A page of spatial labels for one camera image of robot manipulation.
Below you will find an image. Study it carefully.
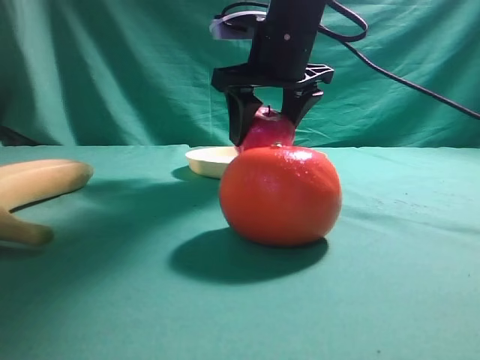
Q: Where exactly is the green cloth backdrop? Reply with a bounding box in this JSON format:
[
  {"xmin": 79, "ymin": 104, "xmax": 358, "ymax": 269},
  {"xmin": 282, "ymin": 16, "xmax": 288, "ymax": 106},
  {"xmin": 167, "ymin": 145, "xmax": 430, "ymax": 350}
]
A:
[{"xmin": 1, "ymin": 1, "xmax": 479, "ymax": 148}]

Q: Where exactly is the yellow plate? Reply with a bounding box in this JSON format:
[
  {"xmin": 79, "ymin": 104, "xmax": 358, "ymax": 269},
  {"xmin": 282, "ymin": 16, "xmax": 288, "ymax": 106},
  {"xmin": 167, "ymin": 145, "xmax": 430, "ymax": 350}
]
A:
[{"xmin": 185, "ymin": 146, "xmax": 326, "ymax": 180}]

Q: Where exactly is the orange mandarin fruit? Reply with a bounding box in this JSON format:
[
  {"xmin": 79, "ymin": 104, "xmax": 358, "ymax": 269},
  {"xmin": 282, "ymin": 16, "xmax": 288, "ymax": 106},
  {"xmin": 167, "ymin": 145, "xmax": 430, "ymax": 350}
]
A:
[{"xmin": 219, "ymin": 145, "xmax": 342, "ymax": 247}]

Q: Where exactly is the yellow banana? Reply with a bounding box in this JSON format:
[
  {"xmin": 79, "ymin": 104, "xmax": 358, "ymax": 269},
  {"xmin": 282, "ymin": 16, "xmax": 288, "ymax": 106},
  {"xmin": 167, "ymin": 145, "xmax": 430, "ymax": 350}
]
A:
[{"xmin": 1, "ymin": 159, "xmax": 94, "ymax": 247}]

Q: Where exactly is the black cable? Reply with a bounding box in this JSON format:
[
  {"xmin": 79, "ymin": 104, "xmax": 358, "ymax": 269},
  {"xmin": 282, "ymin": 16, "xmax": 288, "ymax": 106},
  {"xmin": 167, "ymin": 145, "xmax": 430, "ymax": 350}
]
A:
[{"xmin": 317, "ymin": 0, "xmax": 480, "ymax": 121}]

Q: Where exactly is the red apple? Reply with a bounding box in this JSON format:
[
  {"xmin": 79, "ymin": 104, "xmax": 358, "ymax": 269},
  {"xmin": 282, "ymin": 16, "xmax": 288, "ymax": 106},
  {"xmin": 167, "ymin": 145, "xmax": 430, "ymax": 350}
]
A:
[{"xmin": 235, "ymin": 106, "xmax": 296, "ymax": 153}]

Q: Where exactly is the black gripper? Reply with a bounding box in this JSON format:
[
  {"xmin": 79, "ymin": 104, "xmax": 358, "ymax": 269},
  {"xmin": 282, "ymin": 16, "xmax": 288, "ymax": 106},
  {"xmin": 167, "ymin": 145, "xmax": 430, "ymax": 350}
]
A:
[{"xmin": 211, "ymin": 1, "xmax": 334, "ymax": 146}]

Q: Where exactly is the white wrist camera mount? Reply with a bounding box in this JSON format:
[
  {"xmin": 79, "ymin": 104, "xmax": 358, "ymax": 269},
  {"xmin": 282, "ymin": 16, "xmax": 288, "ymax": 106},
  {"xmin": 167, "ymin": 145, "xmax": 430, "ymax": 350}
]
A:
[{"xmin": 209, "ymin": 10, "xmax": 266, "ymax": 40}]

